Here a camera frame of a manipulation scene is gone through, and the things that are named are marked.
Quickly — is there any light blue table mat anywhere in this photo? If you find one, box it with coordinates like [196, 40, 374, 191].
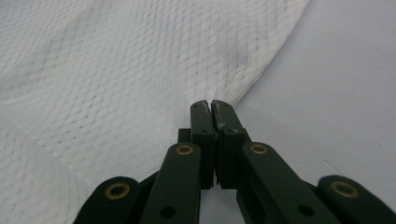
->
[199, 0, 396, 224]

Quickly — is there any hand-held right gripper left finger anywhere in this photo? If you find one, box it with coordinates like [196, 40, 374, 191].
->
[177, 99, 219, 190]

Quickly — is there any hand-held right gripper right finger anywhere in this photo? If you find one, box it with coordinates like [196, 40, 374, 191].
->
[210, 99, 252, 190]

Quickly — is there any white textured cloth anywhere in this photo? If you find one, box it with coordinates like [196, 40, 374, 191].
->
[0, 0, 312, 224]

